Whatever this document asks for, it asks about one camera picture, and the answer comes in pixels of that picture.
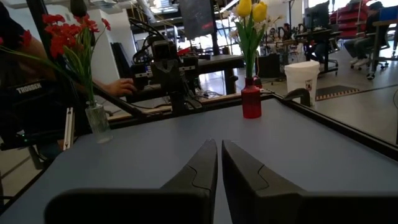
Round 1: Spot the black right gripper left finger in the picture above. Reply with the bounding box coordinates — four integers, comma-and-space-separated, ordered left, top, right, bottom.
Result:
45, 138, 218, 224

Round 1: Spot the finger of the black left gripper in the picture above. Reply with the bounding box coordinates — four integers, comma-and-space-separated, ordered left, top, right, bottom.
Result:
170, 58, 182, 94
159, 58, 172, 94

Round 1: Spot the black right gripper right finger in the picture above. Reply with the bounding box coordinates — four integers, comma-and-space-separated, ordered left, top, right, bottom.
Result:
221, 139, 398, 224

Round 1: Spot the white flower bunch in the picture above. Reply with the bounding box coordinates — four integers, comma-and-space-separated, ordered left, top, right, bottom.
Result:
221, 9, 241, 40
264, 14, 285, 35

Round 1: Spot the red glass vase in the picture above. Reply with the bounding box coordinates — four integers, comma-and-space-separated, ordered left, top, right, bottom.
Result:
241, 77, 262, 119

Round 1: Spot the red flower bunch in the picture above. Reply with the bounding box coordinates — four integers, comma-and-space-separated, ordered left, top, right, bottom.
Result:
0, 29, 94, 106
42, 12, 112, 106

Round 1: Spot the dark artificial tulip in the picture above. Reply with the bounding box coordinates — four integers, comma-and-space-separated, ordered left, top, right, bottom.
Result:
70, 0, 94, 106

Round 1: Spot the yellow artificial tulip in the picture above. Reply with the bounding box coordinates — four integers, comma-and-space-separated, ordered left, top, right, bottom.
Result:
234, 0, 259, 78
248, 1, 269, 78

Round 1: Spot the person's forearm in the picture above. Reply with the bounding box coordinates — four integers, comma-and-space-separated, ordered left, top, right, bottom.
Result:
18, 37, 113, 94

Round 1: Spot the clear glass vase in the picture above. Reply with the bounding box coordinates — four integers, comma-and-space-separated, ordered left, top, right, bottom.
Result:
84, 100, 114, 144

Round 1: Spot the person's hand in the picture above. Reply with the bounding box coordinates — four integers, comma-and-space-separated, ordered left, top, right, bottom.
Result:
104, 78, 137, 97

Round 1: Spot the black leaning panel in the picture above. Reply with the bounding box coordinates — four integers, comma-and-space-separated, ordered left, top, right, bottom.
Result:
111, 42, 133, 85

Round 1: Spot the wooden side board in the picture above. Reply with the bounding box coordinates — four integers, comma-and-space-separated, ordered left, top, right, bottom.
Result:
107, 93, 243, 122

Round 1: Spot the desk computer monitor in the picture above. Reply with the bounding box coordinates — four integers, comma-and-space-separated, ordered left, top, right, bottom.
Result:
178, 0, 216, 41

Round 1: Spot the silver aluminium extrusion bar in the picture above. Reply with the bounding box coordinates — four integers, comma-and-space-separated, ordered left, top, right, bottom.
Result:
63, 107, 75, 152

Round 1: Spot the black floor box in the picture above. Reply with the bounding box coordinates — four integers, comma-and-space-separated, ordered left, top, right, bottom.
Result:
257, 53, 282, 78

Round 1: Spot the black curved corner pipe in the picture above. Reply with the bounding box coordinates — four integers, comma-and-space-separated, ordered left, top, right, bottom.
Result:
282, 88, 312, 108

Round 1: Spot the person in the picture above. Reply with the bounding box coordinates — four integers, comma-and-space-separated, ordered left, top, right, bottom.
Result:
343, 1, 386, 68
281, 23, 293, 41
0, 1, 29, 91

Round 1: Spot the white plastic bucket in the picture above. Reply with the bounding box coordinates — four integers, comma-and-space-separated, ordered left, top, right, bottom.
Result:
284, 60, 321, 108

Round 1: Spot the striped-edge floor mat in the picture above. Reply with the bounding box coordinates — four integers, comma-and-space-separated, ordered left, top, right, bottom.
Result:
315, 85, 361, 102

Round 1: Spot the black background desk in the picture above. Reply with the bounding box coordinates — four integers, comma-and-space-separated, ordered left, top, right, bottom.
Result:
294, 27, 340, 75

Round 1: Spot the black background monitor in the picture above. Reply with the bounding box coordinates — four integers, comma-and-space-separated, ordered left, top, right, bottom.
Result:
304, 1, 330, 30

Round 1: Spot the red storage rack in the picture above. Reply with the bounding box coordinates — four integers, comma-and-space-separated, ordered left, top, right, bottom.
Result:
329, 0, 374, 40

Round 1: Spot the wooden-top background table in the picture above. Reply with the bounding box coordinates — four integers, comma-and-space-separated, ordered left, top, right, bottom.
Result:
371, 18, 398, 74

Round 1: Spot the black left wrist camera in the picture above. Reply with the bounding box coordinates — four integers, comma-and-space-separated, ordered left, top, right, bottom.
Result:
151, 39, 178, 62

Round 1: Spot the black diagonal frame brace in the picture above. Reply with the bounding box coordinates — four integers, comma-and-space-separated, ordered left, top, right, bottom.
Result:
93, 82, 149, 119

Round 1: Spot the black vertical frame post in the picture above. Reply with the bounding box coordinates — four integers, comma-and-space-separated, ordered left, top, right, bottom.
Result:
25, 0, 60, 82

